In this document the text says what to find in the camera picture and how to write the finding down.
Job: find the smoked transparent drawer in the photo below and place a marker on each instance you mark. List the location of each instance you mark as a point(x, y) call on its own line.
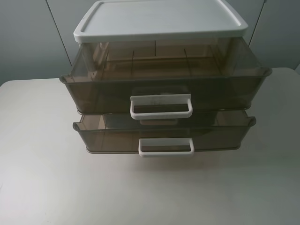
point(203, 131)
point(205, 74)

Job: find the white drawer cabinet frame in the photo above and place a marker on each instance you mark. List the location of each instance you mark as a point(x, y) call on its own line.
point(152, 20)

